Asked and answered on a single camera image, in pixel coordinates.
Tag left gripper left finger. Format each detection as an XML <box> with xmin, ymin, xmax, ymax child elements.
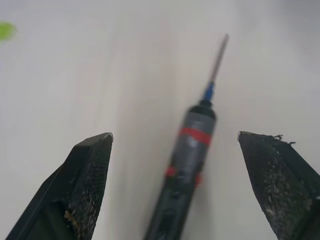
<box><xmin>4</xmin><ymin>132</ymin><xmax>114</xmax><ymax>240</ymax></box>

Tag grey red electric screwdriver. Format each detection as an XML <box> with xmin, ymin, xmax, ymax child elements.
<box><xmin>143</xmin><ymin>82</ymin><xmax>217</xmax><ymax>240</ymax></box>

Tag metal screwdriver bit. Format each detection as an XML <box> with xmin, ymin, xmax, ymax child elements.
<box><xmin>209</xmin><ymin>32</ymin><xmax>230</xmax><ymax>85</ymax></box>

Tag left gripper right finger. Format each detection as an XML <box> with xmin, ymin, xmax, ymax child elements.
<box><xmin>236</xmin><ymin>131</ymin><xmax>320</xmax><ymax>240</ymax></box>

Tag lime green toy brick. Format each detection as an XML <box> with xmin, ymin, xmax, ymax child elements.
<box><xmin>0</xmin><ymin>21</ymin><xmax>18</xmax><ymax>46</ymax></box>

